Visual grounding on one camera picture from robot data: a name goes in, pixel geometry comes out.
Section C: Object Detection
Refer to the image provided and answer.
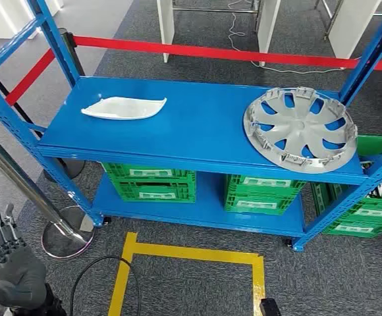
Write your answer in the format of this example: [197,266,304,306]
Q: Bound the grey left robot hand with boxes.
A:
[0,193,48,311]

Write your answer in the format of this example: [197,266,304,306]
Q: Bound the white curved plastic part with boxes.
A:
[80,96,168,120]

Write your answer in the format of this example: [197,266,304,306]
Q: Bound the blue metal shelf rack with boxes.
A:
[0,0,382,253]

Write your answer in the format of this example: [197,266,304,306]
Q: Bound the thin black pole stand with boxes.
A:
[0,57,87,182]

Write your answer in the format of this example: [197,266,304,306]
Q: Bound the green plastic crate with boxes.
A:
[223,174,307,217]
[310,135,382,239]
[101,162,198,204]

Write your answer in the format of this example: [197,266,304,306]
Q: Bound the white low platform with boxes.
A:
[0,0,63,40]

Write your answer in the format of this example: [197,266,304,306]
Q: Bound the white table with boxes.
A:
[156,0,281,67]
[314,0,382,61]

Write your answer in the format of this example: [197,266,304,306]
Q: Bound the silver wheel hubcap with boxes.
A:
[242,86,358,174]

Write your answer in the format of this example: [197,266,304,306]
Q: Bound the chrome stanchion post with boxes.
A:
[0,125,96,261]

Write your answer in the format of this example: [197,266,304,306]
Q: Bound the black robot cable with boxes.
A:
[70,255,141,316]

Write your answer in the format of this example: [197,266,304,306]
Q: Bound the white floor cable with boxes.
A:
[226,0,382,75]

